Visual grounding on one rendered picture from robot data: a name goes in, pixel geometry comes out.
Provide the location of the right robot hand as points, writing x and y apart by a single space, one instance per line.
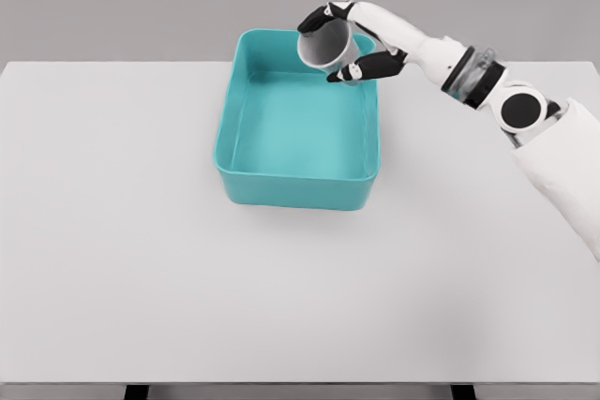
375 25

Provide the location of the white paper cup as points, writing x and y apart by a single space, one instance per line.
328 48

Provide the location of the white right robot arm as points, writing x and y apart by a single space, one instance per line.
473 71

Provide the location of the teal rectangular basket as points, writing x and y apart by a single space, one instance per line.
295 137

